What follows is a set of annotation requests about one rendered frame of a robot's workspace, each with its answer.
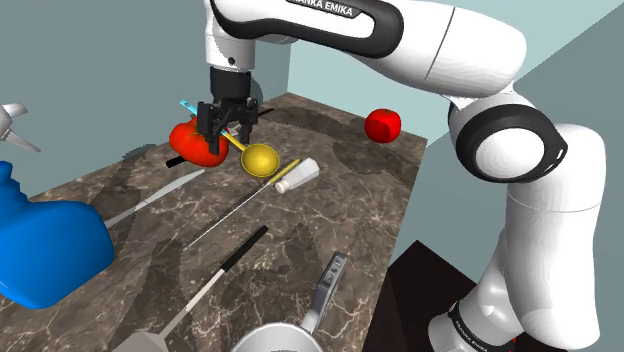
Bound silver butter knife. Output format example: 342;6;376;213
103;168;207;230

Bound grey spatula with black handle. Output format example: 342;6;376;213
110;224;271;352

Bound red bell pepper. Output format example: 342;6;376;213
168;116;231;169

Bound silver saucepan with grey handle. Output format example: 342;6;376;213
229;250;349;352

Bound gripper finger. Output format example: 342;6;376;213
237;107;260;145
196;108;231;155

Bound red apple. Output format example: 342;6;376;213
364;108;403;145

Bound blue rounded container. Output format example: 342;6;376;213
0;160;116;310

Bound white salt shaker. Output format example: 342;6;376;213
274;157;321;195

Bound yellow ladle with blue handle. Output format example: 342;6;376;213
179;99;282;179

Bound metal skewer with yellow handle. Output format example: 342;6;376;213
183;158;302;251

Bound pale grey pointed object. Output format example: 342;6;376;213
0;102;43;154

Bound dark robot stand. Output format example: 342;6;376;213
375;239;569;352

